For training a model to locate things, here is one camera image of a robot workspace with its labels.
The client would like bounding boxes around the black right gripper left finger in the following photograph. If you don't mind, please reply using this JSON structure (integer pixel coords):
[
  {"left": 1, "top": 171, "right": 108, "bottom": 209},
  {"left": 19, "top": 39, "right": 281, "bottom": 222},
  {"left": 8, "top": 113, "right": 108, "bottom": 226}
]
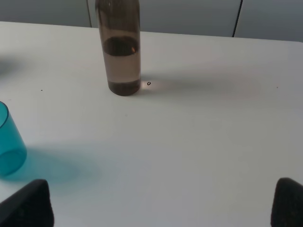
[{"left": 0, "top": 179, "right": 54, "bottom": 227}]

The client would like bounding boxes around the brown transparent plastic bottle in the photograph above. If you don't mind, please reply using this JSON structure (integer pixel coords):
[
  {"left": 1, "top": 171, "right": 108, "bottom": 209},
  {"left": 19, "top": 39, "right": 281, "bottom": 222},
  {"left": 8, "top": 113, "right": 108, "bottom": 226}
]
[{"left": 95, "top": 0, "right": 141, "bottom": 96}]

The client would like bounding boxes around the teal transparent plastic cup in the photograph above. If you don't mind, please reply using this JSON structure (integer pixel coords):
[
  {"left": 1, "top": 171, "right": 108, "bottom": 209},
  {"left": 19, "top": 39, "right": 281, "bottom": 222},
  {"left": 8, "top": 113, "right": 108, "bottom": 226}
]
[{"left": 0, "top": 102, "right": 27, "bottom": 177}]

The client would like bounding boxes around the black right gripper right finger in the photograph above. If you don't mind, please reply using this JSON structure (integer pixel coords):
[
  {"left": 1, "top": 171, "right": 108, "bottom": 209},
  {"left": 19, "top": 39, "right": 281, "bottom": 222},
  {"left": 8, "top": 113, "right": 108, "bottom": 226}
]
[{"left": 270, "top": 178, "right": 303, "bottom": 227}]

